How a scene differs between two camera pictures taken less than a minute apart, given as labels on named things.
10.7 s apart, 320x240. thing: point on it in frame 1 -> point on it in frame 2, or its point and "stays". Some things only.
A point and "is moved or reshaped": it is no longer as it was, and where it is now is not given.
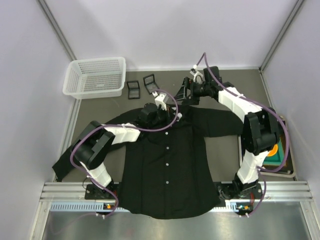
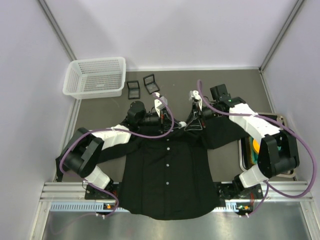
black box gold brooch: x=150 y=85 stays
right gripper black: x=187 y=88 -> x=200 y=116
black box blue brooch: x=133 y=89 stays
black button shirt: x=164 y=173 is moved or reshaped
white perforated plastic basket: x=95 y=78 stays
